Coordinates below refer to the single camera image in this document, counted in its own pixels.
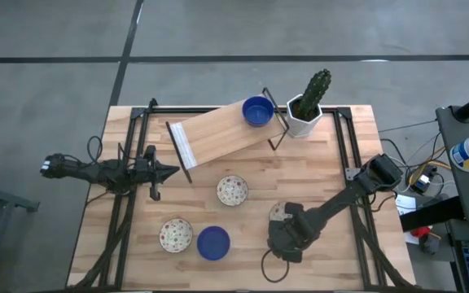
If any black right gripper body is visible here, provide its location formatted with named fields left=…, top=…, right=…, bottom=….
left=266, top=209, right=321, bottom=264

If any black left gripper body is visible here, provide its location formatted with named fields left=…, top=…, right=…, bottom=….
left=134, top=145, right=163, bottom=202

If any green bowl with floral inside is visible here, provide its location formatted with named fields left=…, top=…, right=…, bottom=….
left=158, top=217, right=194, bottom=254
left=269, top=201, right=295, bottom=223
left=216, top=174, right=249, bottom=208

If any violet-blue mini bowl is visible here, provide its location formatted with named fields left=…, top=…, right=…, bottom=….
left=241, top=95, right=275, bottom=128
left=196, top=225, right=231, bottom=262

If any wooden shelf with black legs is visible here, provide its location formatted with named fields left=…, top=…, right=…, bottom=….
left=164, top=87, right=291, bottom=184

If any white hexagonal plant pot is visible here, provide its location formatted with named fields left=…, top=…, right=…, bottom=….
left=286, top=94, right=324, bottom=138

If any white paper sheet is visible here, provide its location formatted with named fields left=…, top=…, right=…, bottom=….
left=395, top=194, right=418, bottom=216

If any green cactus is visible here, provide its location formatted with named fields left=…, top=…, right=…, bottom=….
left=298, top=68, right=332, bottom=121

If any small red object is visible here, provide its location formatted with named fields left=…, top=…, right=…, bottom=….
left=410, top=226, right=432, bottom=239

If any grey metal cart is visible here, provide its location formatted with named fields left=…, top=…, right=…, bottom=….
left=436, top=105, right=469, bottom=227

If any black cable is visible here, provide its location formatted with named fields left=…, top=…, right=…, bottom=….
left=379, top=118, right=439, bottom=133
left=86, top=135, right=104, bottom=164
left=261, top=247, right=291, bottom=284

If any black aluminium table frame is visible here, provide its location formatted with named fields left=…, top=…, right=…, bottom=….
left=73, top=97, right=421, bottom=292

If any yellow cable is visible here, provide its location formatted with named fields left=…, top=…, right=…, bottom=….
left=407, top=159, right=449, bottom=184

